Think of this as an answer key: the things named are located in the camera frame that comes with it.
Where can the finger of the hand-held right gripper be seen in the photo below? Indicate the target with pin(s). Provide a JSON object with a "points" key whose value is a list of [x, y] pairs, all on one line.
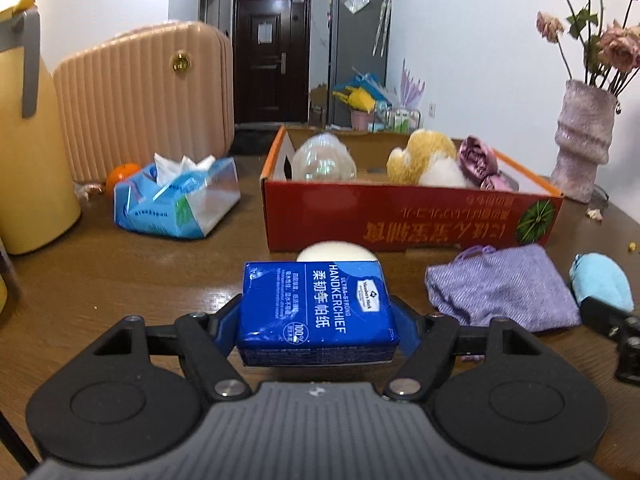
{"points": [[607, 320]]}

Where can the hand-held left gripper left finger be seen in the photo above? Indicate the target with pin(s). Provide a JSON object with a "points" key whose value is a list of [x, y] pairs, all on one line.
{"points": [[200, 340]]}

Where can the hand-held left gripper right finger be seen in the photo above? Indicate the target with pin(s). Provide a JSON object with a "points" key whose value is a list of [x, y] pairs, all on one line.
{"points": [[407, 327]]}

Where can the blue handkerchief pack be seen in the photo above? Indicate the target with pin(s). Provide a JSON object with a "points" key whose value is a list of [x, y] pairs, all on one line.
{"points": [[315, 310]]}

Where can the red cardboard box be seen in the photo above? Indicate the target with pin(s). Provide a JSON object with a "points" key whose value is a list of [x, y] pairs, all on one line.
{"points": [[350, 220]]}

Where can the yellow white fuzzy sock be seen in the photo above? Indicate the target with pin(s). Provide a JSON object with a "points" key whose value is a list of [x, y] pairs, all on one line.
{"points": [[425, 155]]}

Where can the pink satin scrunchie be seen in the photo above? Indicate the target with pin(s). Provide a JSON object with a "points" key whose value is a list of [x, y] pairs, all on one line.
{"points": [[477, 157]]}

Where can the clear plastic shower cap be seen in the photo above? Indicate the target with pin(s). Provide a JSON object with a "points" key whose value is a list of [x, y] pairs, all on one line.
{"points": [[322, 160]]}

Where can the blue soft tissue pack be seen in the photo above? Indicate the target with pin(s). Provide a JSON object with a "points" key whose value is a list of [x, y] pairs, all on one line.
{"points": [[150, 215]]}

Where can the light blue fuzzy sock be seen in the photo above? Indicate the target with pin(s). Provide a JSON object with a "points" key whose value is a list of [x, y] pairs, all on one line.
{"points": [[600, 280]]}

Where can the purple fabric pouch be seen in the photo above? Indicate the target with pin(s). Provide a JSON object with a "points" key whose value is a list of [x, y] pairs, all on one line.
{"points": [[500, 285]]}

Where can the white round sponge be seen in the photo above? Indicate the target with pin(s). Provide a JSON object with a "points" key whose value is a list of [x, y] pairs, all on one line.
{"points": [[335, 251]]}

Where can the fallen rose petal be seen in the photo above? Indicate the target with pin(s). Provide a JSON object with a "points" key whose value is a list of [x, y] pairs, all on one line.
{"points": [[595, 213]]}

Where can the pink textured vase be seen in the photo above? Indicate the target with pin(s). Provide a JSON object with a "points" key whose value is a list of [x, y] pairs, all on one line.
{"points": [[582, 150]]}

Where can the orange fruit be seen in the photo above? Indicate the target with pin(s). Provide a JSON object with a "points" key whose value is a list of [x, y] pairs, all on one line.
{"points": [[120, 175]]}

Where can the small snack wrapper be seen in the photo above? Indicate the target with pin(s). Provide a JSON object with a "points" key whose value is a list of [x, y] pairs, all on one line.
{"points": [[91, 191]]}

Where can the dark door mat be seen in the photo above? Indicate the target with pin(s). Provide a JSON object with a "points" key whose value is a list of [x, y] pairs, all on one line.
{"points": [[252, 142]]}

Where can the pink bucket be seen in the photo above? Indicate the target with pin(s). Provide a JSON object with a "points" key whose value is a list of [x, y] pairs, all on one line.
{"points": [[362, 120]]}

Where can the pink ribbed vanity case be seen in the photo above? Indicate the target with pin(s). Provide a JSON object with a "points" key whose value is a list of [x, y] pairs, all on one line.
{"points": [[140, 110]]}

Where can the pile of blue yellow bags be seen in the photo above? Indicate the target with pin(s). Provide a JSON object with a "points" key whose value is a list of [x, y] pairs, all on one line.
{"points": [[362, 92]]}

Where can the brown cardboard carton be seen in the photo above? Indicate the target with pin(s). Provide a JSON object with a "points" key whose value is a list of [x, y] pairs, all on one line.
{"points": [[318, 105]]}

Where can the purple feather decoration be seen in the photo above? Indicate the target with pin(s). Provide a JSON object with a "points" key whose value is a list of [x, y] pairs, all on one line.
{"points": [[411, 85]]}

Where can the yellow thermos jug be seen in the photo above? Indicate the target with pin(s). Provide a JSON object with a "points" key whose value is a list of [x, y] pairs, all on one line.
{"points": [[30, 160]]}

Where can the dark brown entrance door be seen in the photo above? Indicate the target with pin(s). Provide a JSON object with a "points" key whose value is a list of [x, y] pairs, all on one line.
{"points": [[272, 85]]}

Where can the dried pink roses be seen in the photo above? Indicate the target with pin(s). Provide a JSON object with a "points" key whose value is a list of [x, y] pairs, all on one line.
{"points": [[620, 47]]}

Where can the grey refrigerator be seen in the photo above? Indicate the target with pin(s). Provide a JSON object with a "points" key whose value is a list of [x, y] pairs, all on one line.
{"points": [[350, 60]]}

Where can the clear folded umbrella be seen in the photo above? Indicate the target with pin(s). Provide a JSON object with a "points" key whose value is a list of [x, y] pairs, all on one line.
{"points": [[382, 25]]}

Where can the white paper notice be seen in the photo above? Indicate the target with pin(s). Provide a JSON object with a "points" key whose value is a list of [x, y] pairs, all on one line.
{"points": [[265, 33]]}

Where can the clear plastic bag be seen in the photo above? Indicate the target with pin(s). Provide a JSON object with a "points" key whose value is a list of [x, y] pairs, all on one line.
{"points": [[358, 2]]}

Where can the white wall outlet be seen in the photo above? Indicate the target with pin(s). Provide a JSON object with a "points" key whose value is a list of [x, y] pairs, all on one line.
{"points": [[432, 110]]}

